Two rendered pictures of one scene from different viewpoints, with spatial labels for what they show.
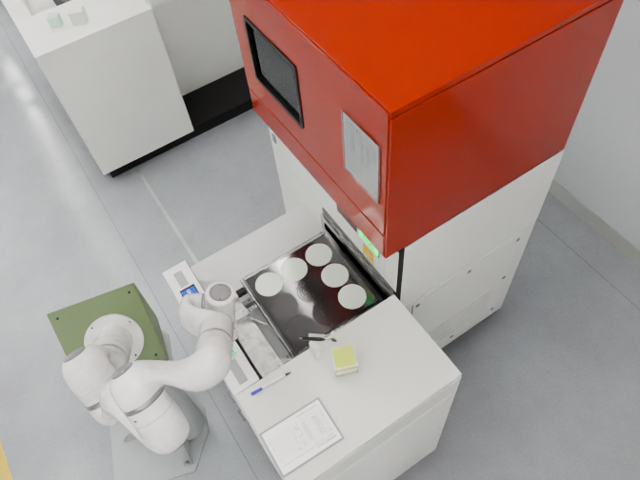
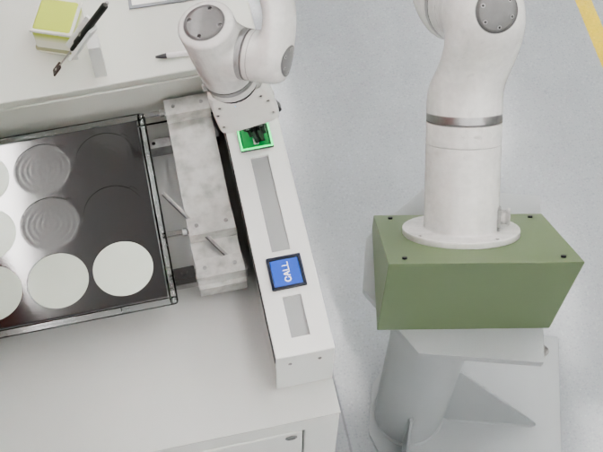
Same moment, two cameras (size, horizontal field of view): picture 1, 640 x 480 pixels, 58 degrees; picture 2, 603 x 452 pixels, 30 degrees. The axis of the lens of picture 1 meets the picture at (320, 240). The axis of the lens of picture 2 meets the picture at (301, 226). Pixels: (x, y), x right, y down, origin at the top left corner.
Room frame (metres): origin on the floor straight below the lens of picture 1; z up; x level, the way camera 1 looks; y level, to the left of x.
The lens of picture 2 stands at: (1.75, 0.68, 2.59)
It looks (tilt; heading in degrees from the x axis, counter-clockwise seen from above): 63 degrees down; 194
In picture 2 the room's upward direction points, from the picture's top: 1 degrees clockwise
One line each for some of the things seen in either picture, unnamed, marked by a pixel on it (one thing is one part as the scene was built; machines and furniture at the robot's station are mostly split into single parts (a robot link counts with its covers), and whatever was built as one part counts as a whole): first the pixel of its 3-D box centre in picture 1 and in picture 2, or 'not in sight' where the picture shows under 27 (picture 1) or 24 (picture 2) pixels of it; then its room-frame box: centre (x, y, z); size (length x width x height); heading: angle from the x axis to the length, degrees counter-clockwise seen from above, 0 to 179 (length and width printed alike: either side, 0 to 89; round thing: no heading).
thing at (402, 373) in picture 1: (349, 392); (80, 33); (0.63, -0.03, 0.89); 0.62 x 0.35 x 0.14; 117
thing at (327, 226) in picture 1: (354, 259); not in sight; (1.13, -0.12, 0.89); 0.44 x 0.02 x 0.10; 27
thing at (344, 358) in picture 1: (344, 360); (58, 27); (0.70, -0.03, 1.00); 0.07 x 0.07 x 0.07; 6
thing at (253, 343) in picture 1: (250, 337); (205, 195); (0.89, 0.29, 0.87); 0.36 x 0.08 x 0.03; 27
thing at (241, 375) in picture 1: (211, 331); (270, 220); (0.91, 0.41, 0.89); 0.55 x 0.09 x 0.14; 27
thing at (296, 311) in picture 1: (310, 290); (50, 224); (1.02, 0.06, 0.90); 0.34 x 0.34 x 0.01; 27
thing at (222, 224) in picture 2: (237, 316); (211, 226); (0.96, 0.32, 0.89); 0.08 x 0.03 x 0.03; 117
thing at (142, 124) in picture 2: (267, 316); (156, 204); (0.94, 0.22, 0.90); 0.38 x 0.01 x 0.01; 27
